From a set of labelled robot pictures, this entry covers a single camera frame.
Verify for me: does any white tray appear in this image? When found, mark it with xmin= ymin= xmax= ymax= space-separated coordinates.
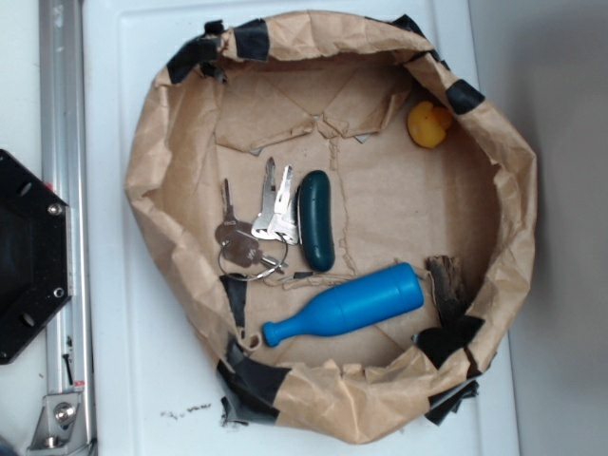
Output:
xmin=83 ymin=1 xmax=519 ymax=455

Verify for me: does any metal key ring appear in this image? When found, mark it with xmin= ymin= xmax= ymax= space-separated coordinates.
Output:
xmin=217 ymin=229 xmax=291 ymax=282

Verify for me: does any dark wood bark piece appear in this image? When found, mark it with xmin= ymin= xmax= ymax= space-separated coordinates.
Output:
xmin=427 ymin=256 xmax=471 ymax=326

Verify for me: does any yellow rubber duck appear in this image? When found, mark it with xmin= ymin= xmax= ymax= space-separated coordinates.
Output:
xmin=407 ymin=101 xmax=453 ymax=149

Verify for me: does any blue plastic bowling pin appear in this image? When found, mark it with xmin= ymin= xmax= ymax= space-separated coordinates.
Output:
xmin=262 ymin=263 xmax=424 ymax=347

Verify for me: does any brown paper bag bin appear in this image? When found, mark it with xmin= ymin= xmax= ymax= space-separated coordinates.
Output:
xmin=124 ymin=10 xmax=537 ymax=444

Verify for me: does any silver key left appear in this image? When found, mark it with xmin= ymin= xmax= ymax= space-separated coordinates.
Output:
xmin=215 ymin=179 xmax=252 ymax=246

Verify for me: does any aluminium extrusion rail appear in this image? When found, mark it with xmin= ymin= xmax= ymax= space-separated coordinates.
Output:
xmin=39 ymin=1 xmax=98 ymax=455

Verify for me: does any metal corner bracket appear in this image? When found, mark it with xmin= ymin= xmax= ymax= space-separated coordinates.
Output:
xmin=27 ymin=392 xmax=86 ymax=455

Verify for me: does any round-head silver key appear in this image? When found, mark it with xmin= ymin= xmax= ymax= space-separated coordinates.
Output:
xmin=220 ymin=231 xmax=288 ymax=271

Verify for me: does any silver key right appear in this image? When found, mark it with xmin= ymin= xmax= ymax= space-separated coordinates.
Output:
xmin=268 ymin=164 xmax=299 ymax=245

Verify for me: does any dark green plastic pickle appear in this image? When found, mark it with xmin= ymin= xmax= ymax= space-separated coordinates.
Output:
xmin=298 ymin=170 xmax=335 ymax=273

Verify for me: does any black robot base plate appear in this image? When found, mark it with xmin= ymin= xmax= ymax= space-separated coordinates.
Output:
xmin=0 ymin=150 xmax=70 ymax=365

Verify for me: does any silver key middle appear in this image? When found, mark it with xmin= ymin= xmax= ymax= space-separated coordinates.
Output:
xmin=251 ymin=158 xmax=276 ymax=240

